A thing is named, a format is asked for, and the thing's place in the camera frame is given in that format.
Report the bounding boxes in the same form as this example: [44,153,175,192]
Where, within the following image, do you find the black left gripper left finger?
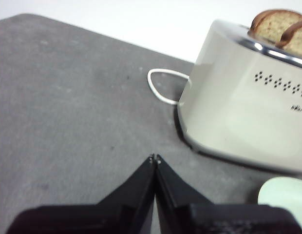
[6,153,156,234]

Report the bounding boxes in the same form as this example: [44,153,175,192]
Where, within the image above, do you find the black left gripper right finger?
[155,154,302,234]

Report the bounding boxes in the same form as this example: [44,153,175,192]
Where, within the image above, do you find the pale green round plate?
[257,176,302,208]

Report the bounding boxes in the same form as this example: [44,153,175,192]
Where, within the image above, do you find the square toast bread slice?
[275,19,302,59]

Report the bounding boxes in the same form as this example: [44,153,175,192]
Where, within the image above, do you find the cream steel two-slot toaster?
[174,19,302,175]

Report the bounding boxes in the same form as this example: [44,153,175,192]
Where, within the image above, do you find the round-topped toast bread slice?
[247,9,302,47]

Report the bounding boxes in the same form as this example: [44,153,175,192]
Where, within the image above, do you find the white power cable with plug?
[147,68,192,106]

